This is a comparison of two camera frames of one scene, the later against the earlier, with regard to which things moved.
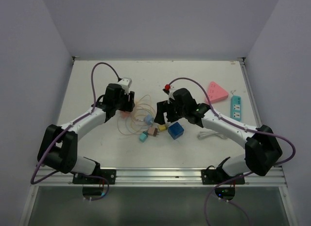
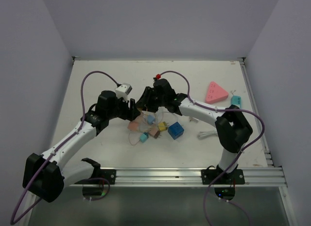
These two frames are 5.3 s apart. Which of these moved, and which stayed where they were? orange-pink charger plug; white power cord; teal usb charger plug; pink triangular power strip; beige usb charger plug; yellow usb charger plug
Moved: beige usb charger plug; orange-pink charger plug
Stayed: yellow usb charger plug; teal usb charger plug; pink triangular power strip; white power cord
